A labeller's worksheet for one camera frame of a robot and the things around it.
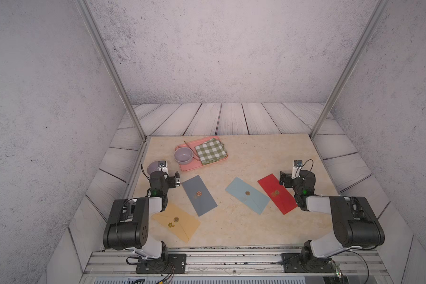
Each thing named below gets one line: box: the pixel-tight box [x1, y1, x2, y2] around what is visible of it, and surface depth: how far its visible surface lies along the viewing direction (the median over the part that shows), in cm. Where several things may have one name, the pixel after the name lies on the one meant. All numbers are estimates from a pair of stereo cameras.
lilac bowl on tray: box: [173, 146, 194, 166], surface depth 108 cm
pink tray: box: [173, 136, 228, 171], surface depth 113 cm
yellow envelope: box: [151, 201, 201, 244], surface depth 86 cm
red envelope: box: [257, 173, 299, 216], surface depth 95 cm
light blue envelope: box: [224, 176, 271, 215], surface depth 96 cm
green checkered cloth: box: [194, 137, 228, 166], surface depth 113 cm
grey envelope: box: [181, 174, 218, 218], surface depth 96 cm
